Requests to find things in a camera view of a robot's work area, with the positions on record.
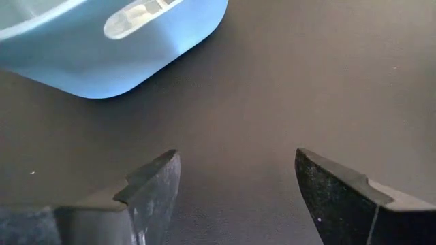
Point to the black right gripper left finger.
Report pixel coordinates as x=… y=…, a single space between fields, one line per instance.
x=150 y=197

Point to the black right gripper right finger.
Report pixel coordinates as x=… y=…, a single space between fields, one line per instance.
x=340 y=204

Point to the blue plastic basket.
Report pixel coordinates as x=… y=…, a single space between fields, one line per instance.
x=85 y=68

